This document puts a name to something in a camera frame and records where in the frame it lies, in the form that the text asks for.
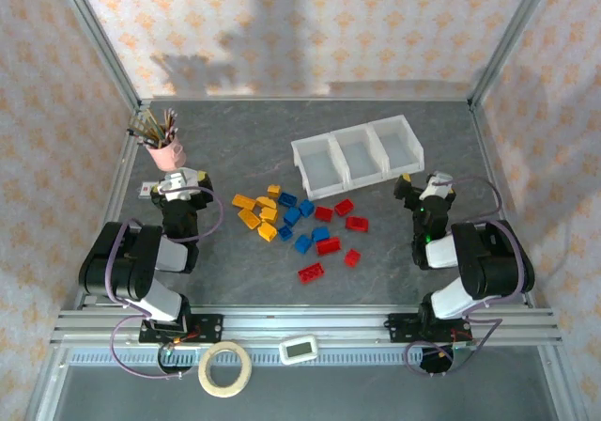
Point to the yellow lego plate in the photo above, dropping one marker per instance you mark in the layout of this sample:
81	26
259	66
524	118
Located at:
242	201

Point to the long red lego brick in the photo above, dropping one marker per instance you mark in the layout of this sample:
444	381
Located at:
311	273

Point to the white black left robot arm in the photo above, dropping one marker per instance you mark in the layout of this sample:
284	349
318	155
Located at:
117	261

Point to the white card with red mark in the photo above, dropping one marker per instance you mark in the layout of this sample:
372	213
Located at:
149	190

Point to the pink cup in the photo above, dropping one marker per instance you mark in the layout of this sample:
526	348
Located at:
166	158

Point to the coloured pencil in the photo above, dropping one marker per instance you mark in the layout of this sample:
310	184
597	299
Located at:
174	135
167	124
141	138
172	124
144	130
154	124

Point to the small yellow lego brick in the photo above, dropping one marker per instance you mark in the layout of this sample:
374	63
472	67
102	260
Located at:
273	190

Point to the beige masking tape roll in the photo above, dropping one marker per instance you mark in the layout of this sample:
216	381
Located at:
202	369

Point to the white digital timer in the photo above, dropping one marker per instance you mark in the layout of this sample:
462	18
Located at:
298	350

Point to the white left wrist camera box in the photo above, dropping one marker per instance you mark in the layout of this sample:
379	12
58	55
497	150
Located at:
176	186

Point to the white connector mount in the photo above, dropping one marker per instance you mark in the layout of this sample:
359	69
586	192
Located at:
436	187

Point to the aluminium frame rail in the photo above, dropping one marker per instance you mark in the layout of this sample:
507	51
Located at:
117	167
494	167
305	98
305	324

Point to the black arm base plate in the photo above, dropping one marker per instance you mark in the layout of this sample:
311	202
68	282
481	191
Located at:
211	327
399	327

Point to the aluminium frame post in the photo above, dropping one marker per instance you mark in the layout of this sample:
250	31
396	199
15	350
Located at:
510	40
101	40

